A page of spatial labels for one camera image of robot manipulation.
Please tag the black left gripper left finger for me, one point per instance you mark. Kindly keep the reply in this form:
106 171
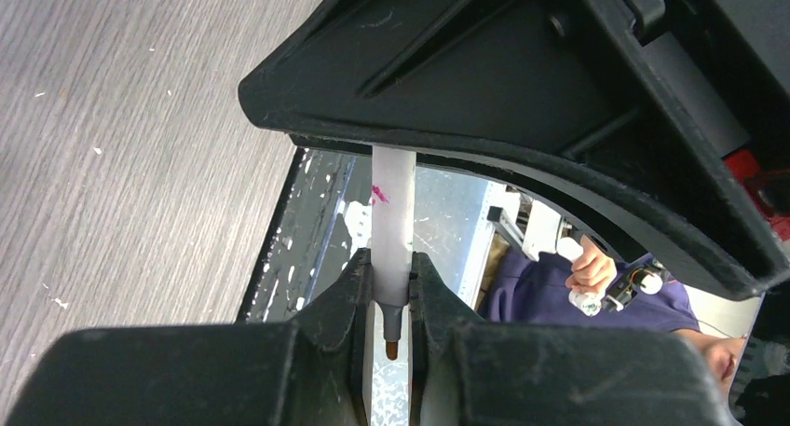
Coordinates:
185 380

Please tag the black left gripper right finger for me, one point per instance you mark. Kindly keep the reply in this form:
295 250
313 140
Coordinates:
649 123

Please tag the white pen orange tip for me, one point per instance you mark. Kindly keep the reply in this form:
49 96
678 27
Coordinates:
392 233

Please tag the person's hand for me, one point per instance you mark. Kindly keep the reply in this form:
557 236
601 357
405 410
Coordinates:
593 271

